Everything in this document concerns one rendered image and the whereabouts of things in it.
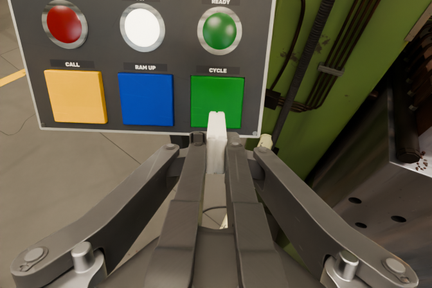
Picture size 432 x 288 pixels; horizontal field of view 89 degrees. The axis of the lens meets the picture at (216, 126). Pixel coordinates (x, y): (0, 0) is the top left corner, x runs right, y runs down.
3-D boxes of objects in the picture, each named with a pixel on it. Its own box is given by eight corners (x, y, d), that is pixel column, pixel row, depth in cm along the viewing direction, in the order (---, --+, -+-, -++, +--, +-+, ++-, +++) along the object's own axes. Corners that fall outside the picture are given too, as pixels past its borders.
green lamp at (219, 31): (229, 57, 29) (232, 24, 25) (198, 47, 30) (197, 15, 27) (238, 45, 30) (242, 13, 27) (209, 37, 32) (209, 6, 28)
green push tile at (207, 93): (240, 129, 32) (245, 78, 30) (190, 127, 32) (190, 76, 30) (239, 125, 34) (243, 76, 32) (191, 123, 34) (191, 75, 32)
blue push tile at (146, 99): (173, 127, 32) (171, 75, 30) (122, 124, 32) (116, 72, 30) (175, 123, 34) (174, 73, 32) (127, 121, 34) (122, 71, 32)
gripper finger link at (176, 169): (204, 179, 15) (160, 177, 15) (207, 146, 20) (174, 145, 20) (205, 159, 14) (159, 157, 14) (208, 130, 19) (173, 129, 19)
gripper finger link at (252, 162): (227, 159, 14) (272, 161, 14) (224, 131, 19) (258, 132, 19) (225, 179, 15) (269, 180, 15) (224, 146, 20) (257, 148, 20)
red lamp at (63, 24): (76, 51, 28) (58, 16, 25) (51, 41, 30) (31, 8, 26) (94, 40, 30) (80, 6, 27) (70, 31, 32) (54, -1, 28)
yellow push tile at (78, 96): (104, 124, 32) (97, 72, 30) (54, 121, 32) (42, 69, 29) (110, 120, 34) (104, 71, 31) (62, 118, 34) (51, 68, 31)
